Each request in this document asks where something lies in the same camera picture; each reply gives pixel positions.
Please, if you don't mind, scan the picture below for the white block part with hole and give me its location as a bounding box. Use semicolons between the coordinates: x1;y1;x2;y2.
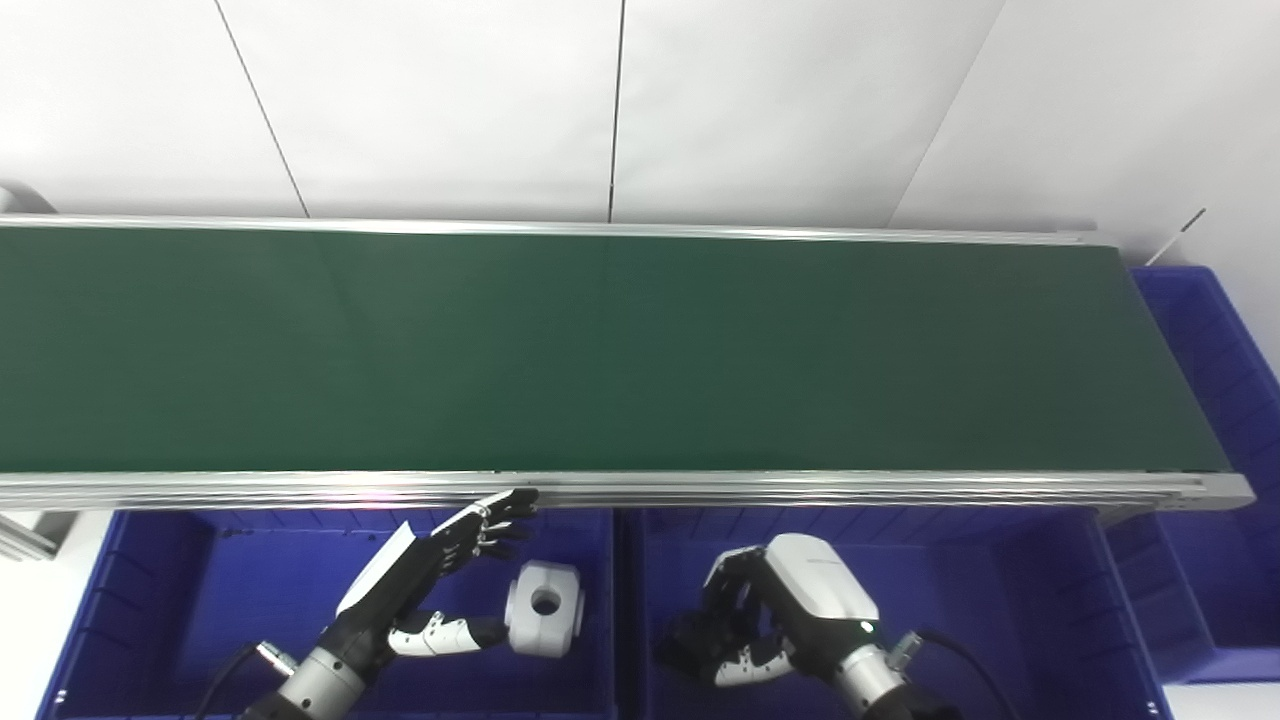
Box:
504;560;585;658

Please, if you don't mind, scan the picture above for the thin white rod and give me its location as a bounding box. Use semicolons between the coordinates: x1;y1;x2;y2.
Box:
1145;208;1208;266

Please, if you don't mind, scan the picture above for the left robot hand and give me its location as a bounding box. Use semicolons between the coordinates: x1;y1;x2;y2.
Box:
325;488;539;666

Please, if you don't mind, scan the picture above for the blue plastic bin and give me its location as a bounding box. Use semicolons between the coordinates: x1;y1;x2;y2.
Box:
612;508;1171;720
1100;265;1280;686
35;508;616;720

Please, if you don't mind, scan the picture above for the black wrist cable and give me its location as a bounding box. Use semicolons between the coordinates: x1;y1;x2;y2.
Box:
890;627;1021;720
190;641;301;720

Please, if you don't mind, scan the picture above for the green conveyor belt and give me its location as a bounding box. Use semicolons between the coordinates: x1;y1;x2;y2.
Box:
0;228;1233;474
0;214;1256;526

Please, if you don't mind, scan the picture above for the aluminium conveyor leg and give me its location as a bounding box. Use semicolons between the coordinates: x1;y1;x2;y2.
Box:
0;510;81;561

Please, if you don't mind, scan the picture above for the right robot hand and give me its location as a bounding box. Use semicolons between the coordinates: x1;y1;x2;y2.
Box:
700;533;881;689

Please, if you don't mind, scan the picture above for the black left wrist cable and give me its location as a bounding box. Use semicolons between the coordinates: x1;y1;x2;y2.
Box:
190;641;301;720

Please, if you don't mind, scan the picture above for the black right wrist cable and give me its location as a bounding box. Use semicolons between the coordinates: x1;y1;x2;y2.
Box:
890;627;1021;720

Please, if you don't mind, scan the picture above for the grey conveyor motor housing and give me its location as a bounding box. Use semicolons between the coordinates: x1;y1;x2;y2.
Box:
0;183;56;217

